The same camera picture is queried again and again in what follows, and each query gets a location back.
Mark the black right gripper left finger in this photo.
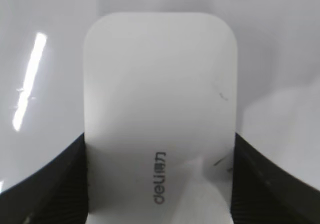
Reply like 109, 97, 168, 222
0, 134, 89, 224

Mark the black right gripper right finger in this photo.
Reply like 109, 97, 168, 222
231, 134, 320, 224

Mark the white whiteboard eraser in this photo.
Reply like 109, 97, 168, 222
83, 12, 238, 224

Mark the white board with aluminium frame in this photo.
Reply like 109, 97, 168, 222
0, 0, 320, 190

